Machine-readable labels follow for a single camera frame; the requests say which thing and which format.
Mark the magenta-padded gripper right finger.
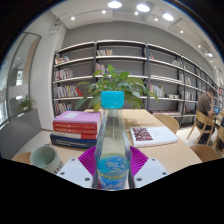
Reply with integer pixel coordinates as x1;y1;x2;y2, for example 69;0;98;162
128;145;171;190

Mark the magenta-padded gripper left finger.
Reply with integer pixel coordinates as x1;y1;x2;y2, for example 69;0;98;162
55;145;101;190

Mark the clear bottle with teal cap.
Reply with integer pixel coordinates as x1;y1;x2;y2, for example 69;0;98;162
93;90;132;192

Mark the dark blue book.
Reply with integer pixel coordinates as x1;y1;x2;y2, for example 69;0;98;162
49;132;99;150

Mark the pale green ceramic mug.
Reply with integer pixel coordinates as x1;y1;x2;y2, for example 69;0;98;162
29;144;65;175

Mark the white book with red print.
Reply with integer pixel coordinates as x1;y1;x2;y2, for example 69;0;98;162
129;125;179;148

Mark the pink book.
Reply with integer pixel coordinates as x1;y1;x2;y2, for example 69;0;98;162
54;110;103;125

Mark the slatted wooden chair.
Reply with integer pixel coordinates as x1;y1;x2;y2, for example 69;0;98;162
186;110;216;145
213;124;224;156

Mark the small potted plant by window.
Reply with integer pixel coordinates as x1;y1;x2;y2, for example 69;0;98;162
18;95;36;113

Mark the person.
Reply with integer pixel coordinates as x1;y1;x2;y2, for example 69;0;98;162
195;87;218;144

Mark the green potted plant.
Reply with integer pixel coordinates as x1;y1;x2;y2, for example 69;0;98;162
74;64;160;113

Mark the grey shelf unit with books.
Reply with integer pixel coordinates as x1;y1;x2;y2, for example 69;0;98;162
52;39;222;118

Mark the group of ceiling lights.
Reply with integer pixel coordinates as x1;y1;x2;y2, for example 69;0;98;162
69;0;214;58

